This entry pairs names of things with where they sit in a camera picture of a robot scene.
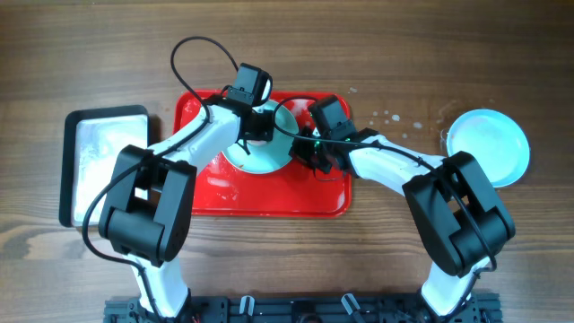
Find red plastic tray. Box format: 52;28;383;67
173;92;352;218

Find white plate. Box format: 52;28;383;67
446;109;531;188
222;100;299;174

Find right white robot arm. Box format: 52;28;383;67
291;128;516;322

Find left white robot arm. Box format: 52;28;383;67
94;95;275;322

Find black soapy water tray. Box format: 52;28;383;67
58;105;152;228

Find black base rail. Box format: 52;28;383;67
102;293;503;323

